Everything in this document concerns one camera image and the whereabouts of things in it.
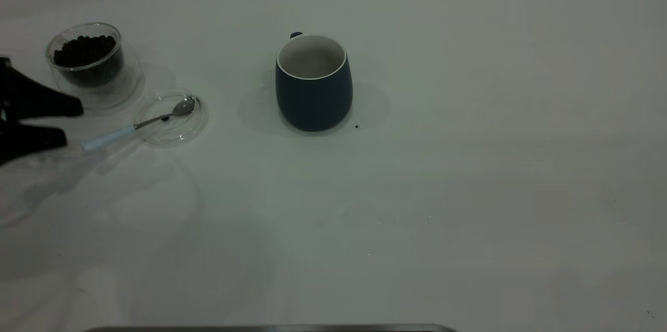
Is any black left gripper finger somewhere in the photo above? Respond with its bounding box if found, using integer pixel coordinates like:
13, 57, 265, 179
0, 58, 84, 123
0, 122, 68, 167

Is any clear round glass lid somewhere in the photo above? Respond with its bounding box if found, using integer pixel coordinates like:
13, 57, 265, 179
134, 90, 209, 146

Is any glass jar of coffee beans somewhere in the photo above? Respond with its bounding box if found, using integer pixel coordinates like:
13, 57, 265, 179
45, 22, 141, 110

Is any dark coffee beans pile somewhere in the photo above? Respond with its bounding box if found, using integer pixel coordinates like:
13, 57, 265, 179
53, 35, 125, 88

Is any metal spoon light blue handle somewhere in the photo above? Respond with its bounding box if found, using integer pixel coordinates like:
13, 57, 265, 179
83, 95, 197, 152

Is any dark grey ceramic mug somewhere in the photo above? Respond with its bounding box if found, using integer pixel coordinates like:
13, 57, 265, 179
275, 32, 354, 132

